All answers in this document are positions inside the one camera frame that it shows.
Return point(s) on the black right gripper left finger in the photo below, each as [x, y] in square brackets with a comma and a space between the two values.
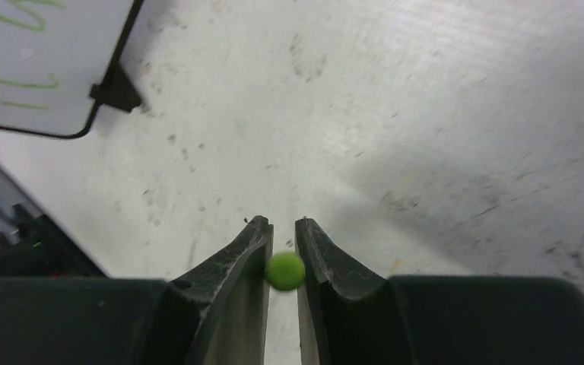
[213, 314]

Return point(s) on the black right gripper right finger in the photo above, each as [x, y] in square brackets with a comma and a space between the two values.
[351, 315]

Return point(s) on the black framed small whiteboard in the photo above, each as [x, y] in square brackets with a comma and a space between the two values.
[60, 63]

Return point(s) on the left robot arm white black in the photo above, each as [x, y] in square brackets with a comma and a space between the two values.
[36, 247]

